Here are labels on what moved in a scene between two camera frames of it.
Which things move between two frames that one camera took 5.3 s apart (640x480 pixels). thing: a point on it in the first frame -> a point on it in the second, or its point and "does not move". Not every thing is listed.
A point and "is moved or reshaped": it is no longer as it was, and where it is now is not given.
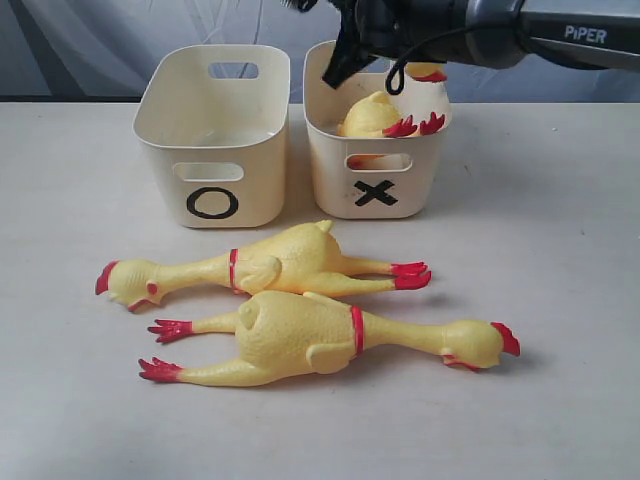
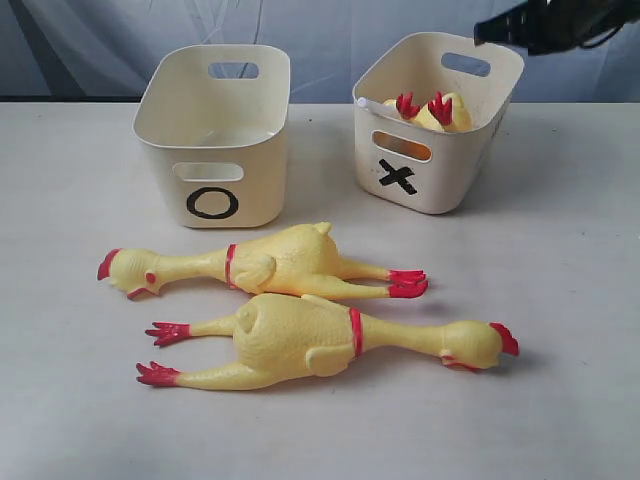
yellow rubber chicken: (421, 106) is moved or reshaped
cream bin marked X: (367, 177) -> (428, 109)
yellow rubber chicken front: (279, 334) does not move
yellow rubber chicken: (301, 258) is moved or reshaped
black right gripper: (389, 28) -> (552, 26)
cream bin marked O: (215, 117) does not move
